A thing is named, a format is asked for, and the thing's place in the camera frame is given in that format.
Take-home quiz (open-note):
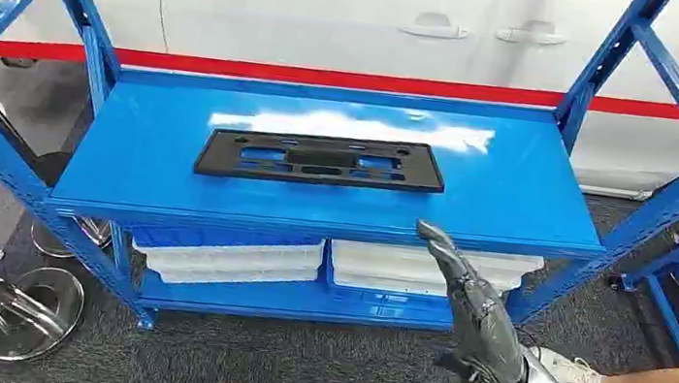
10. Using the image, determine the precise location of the blue steel shelf rack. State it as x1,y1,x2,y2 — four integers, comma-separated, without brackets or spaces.
0,0,679,383

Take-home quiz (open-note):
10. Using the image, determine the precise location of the black plastic plate bracket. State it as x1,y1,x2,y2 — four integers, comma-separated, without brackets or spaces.
192,116,450,205

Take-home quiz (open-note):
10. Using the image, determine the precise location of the white car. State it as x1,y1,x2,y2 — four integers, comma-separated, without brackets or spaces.
0,0,679,207

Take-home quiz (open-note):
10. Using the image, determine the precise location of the white foam tray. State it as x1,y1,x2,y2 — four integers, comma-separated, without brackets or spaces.
128,220,327,303
326,231,546,311

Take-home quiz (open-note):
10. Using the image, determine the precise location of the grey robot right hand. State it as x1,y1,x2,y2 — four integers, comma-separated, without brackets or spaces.
397,219,544,383

